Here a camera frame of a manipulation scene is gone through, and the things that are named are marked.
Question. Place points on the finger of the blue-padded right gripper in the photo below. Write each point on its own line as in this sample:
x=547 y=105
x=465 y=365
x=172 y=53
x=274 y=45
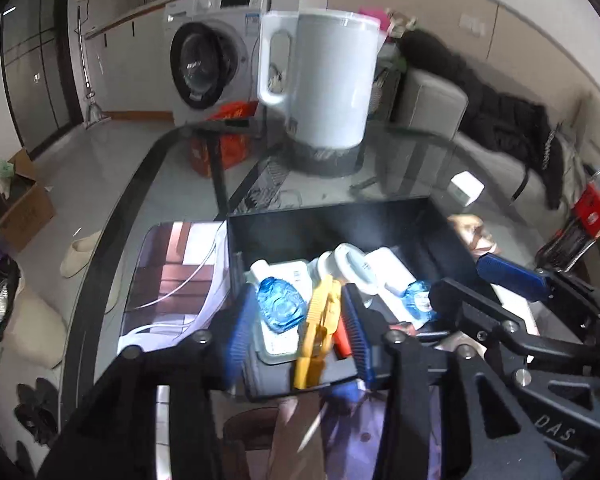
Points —
x=562 y=293
x=471 y=312

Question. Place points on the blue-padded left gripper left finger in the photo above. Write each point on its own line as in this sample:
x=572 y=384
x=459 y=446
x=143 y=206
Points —
x=112 y=434

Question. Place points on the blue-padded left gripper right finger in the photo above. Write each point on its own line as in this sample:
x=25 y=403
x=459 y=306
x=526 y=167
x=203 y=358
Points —
x=484 y=431

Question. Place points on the white rectangular bottle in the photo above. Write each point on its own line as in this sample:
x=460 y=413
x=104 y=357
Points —
x=389 y=271

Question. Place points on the red white glue tube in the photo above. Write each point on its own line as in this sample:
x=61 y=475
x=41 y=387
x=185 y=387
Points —
x=341 y=341

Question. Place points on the yellow plastic clip tool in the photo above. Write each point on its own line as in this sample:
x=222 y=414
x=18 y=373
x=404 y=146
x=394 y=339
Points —
x=320 y=327

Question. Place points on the white green pill case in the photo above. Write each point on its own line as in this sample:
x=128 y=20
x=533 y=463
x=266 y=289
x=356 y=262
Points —
x=282 y=348

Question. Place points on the blue transparent small bottle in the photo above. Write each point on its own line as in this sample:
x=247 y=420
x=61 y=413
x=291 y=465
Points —
x=281 y=306

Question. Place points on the cola bottle red label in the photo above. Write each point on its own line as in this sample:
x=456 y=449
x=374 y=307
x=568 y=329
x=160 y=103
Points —
x=578 y=234

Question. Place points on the white power adapter cube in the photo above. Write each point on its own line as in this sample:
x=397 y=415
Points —
x=465 y=188

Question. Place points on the black jacket on sofa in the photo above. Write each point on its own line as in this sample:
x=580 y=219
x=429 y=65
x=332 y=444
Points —
x=498 y=121

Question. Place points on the black open cardboard box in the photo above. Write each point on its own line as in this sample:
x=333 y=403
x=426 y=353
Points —
x=415 y=229

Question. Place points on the grey sofa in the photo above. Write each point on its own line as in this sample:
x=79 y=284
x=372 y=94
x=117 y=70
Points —
x=432 y=104

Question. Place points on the beige slipper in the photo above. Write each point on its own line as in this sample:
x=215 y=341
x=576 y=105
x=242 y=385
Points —
x=78 y=255

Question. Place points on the brown cardboard box on floor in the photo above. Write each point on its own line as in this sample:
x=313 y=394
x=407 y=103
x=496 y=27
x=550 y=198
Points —
x=25 y=206

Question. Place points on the white electric kettle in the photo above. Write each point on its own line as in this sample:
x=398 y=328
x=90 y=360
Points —
x=329 y=82

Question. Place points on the red cardboard box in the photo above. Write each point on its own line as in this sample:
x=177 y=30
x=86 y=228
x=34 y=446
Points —
x=234 y=148

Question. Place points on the pink plush clothing pile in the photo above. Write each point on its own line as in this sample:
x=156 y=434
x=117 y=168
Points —
x=392 y=22

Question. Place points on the white kitchen cabinets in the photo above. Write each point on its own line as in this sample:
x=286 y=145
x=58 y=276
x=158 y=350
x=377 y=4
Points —
x=128 y=67

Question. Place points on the white front-load washing machine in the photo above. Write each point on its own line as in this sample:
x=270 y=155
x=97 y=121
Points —
x=212 y=51

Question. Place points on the black framed glass door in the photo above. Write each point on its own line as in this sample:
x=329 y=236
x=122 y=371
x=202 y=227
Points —
x=38 y=77

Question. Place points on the wall light switch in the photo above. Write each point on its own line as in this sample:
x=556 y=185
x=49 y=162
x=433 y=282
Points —
x=472 y=25

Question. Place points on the mop with metal handle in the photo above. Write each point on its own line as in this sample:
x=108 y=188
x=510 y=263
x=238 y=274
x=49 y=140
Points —
x=93 y=115

